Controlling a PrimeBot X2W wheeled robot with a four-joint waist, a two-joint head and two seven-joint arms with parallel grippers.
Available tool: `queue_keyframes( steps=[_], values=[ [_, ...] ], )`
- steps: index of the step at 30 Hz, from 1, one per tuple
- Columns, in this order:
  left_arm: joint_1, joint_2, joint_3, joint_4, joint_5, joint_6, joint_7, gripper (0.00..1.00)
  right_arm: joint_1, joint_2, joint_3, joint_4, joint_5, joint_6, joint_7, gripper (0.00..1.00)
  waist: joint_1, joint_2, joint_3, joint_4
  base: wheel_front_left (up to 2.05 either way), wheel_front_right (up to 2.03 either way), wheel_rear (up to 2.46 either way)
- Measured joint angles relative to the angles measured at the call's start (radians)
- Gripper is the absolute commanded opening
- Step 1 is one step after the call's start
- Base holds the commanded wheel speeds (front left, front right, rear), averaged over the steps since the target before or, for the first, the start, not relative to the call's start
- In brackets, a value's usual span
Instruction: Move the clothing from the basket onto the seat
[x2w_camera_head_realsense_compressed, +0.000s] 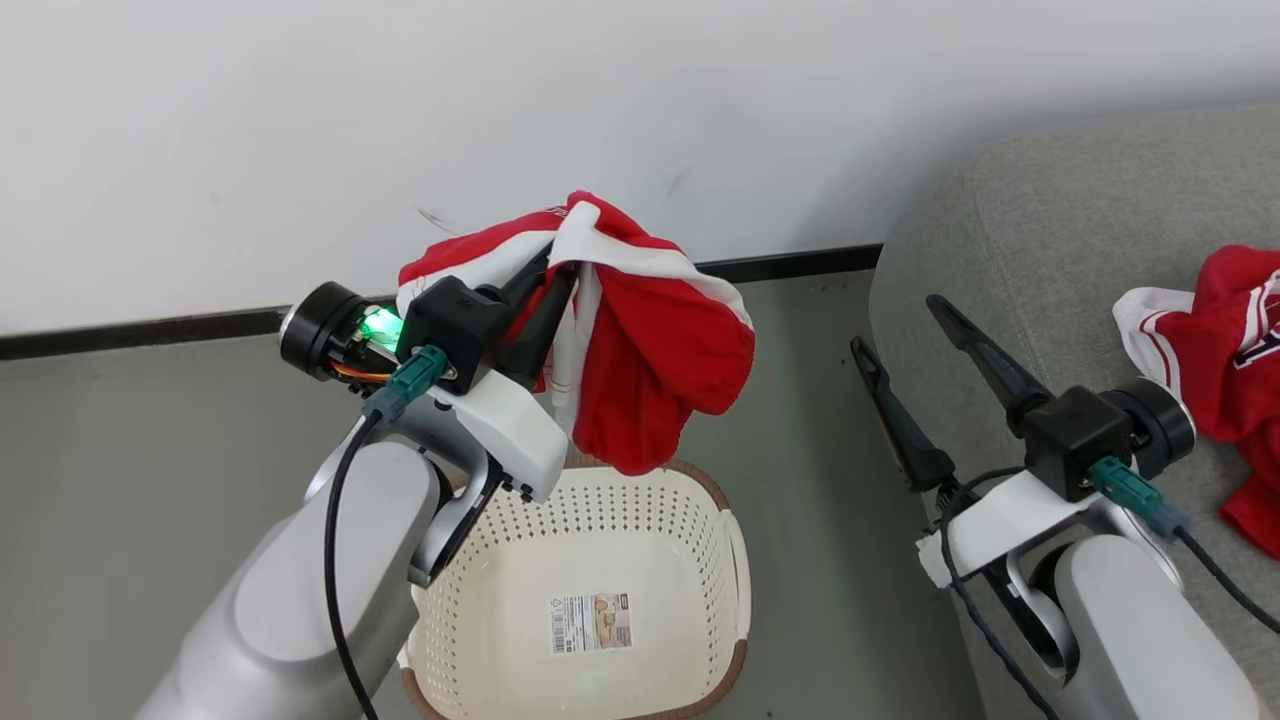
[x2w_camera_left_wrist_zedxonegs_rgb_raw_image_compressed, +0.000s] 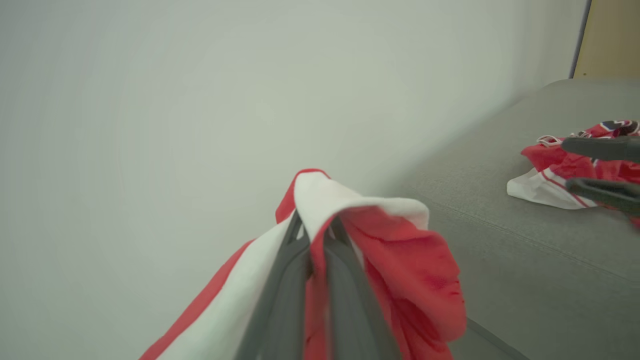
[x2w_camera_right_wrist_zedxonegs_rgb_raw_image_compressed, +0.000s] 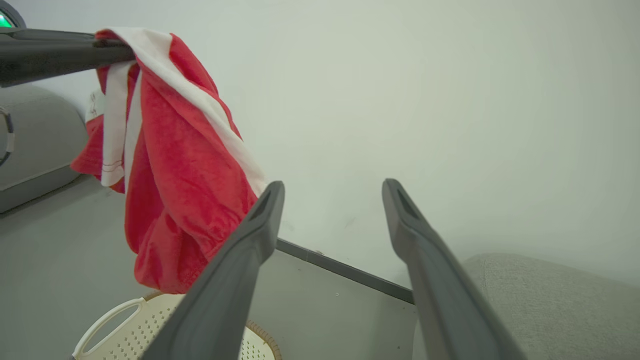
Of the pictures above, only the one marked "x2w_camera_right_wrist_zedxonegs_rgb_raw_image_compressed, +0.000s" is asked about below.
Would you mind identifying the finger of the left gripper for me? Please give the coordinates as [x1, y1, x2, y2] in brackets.
[0, 40, 137, 89]
[0, 27, 128, 49]

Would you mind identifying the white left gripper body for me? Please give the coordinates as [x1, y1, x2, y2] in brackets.
[0, 0, 27, 30]

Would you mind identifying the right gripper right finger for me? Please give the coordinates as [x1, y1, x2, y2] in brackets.
[382, 178, 527, 360]

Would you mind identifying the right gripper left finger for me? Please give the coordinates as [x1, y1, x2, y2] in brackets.
[140, 181, 286, 360]

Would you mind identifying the red and white jersey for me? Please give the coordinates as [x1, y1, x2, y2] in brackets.
[70, 27, 268, 296]

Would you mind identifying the cream perforated laundry basket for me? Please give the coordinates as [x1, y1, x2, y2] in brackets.
[70, 291, 283, 360]

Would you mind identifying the grey upholstered furniture block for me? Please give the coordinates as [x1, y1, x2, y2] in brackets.
[0, 82, 90, 214]

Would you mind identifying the dark grey skirting board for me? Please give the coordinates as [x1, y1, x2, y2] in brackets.
[275, 238, 416, 305]

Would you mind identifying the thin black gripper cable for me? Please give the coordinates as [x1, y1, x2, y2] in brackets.
[0, 106, 16, 167]

